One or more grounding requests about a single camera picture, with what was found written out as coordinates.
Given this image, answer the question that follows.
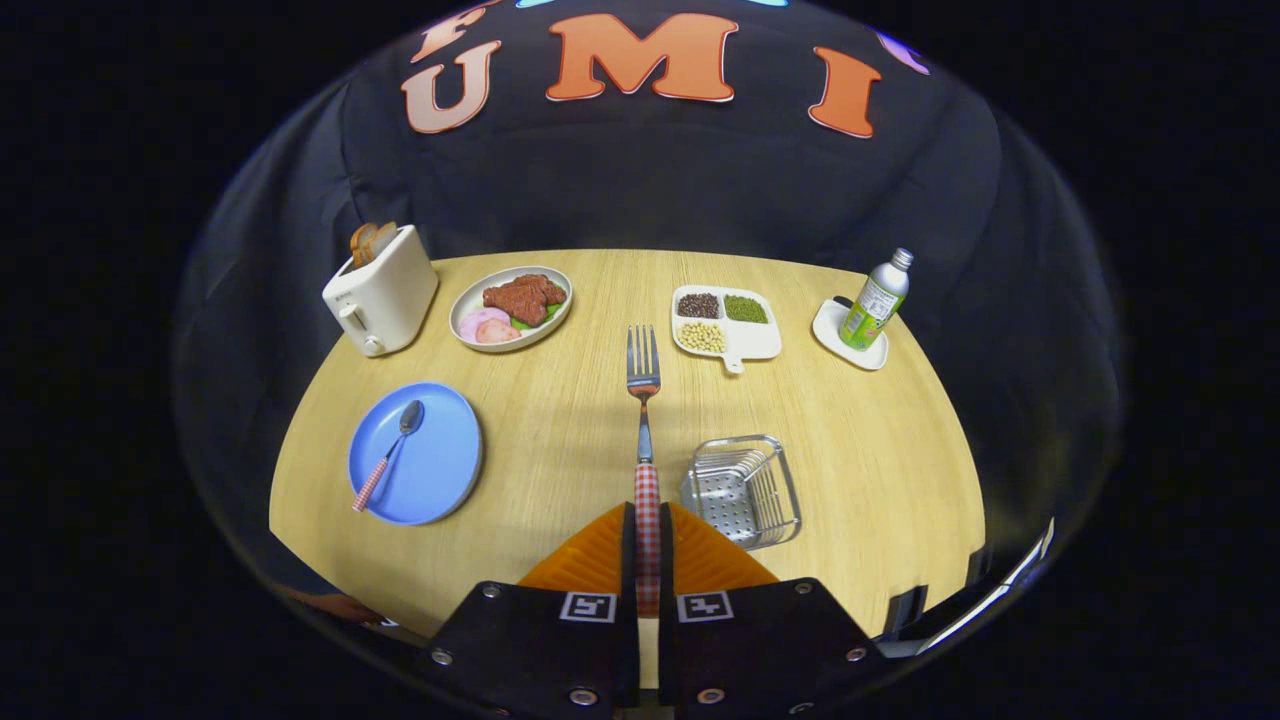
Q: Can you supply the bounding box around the metal wire basket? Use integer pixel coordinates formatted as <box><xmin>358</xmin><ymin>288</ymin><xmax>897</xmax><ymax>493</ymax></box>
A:
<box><xmin>681</xmin><ymin>434</ymin><xmax>803</xmax><ymax>551</ymax></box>

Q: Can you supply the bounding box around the metal bottle with green label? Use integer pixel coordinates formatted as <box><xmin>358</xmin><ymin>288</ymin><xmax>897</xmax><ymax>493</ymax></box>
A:
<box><xmin>838</xmin><ymin>248</ymin><xmax>914</xmax><ymax>351</ymax></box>

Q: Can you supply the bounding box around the brown meat steak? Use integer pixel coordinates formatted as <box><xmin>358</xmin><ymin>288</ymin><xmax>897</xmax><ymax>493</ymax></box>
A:
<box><xmin>482</xmin><ymin>274</ymin><xmax>567</xmax><ymax>327</ymax></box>

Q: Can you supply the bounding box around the spoon with checkered handle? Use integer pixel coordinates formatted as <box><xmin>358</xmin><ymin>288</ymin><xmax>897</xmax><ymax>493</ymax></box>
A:
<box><xmin>352</xmin><ymin>399</ymin><xmax>425</xmax><ymax>513</ymax></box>

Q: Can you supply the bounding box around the small white coaster dish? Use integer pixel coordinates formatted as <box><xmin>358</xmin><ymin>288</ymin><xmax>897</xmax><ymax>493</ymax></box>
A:
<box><xmin>812</xmin><ymin>297</ymin><xmax>889</xmax><ymax>371</ymax></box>

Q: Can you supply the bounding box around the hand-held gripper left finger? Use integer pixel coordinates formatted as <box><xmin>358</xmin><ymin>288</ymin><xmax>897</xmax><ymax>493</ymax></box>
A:
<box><xmin>415</xmin><ymin>502</ymin><xmax>642</xmax><ymax>716</ymax></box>

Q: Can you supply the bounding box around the white toaster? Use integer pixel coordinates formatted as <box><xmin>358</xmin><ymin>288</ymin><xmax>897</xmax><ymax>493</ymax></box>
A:
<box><xmin>322</xmin><ymin>224</ymin><xmax>441</xmax><ymax>358</ymax></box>

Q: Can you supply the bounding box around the blue round plate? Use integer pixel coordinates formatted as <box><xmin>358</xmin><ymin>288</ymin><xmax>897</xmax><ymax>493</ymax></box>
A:
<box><xmin>347</xmin><ymin>382</ymin><xmax>484</xmax><ymax>526</ymax></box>

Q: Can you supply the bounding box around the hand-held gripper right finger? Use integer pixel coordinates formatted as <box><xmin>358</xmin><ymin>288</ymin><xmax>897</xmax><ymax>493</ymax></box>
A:
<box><xmin>658</xmin><ymin>502</ymin><xmax>887</xmax><ymax>716</ymax></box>

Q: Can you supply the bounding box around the white oval plate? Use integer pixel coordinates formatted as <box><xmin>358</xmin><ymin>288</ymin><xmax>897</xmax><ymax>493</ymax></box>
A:
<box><xmin>449</xmin><ymin>265</ymin><xmax>574</xmax><ymax>353</ymax></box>

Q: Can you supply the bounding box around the white divided dish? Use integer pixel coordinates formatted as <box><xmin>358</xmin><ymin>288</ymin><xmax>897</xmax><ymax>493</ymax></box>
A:
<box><xmin>671</xmin><ymin>285</ymin><xmax>783</xmax><ymax>374</ymax></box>

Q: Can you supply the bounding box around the fork with checkered handle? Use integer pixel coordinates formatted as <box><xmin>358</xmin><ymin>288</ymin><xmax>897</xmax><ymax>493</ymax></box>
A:
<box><xmin>627</xmin><ymin>323</ymin><xmax>663</xmax><ymax>617</ymax></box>

